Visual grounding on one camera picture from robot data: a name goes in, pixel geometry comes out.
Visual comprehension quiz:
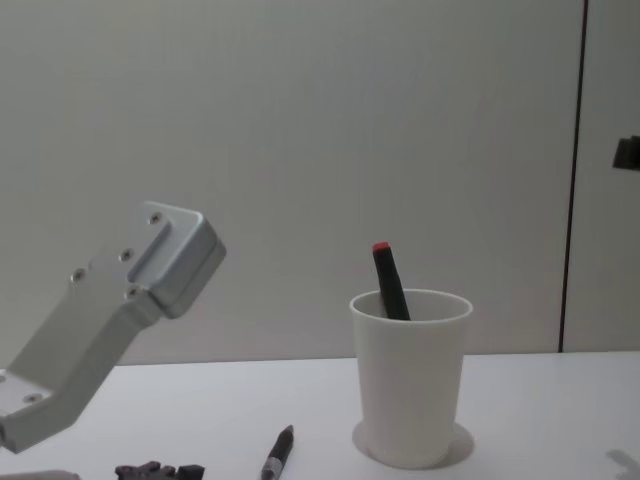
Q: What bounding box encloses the white plastic cup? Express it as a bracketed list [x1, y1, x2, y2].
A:
[348, 288, 474, 470]

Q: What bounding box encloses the black wall fixture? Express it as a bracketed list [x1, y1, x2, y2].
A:
[611, 135, 640, 174]

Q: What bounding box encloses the dark pen with grey band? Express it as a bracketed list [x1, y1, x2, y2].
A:
[259, 424, 296, 480]

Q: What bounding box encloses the black marker with red cap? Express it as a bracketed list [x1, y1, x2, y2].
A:
[371, 241, 413, 322]

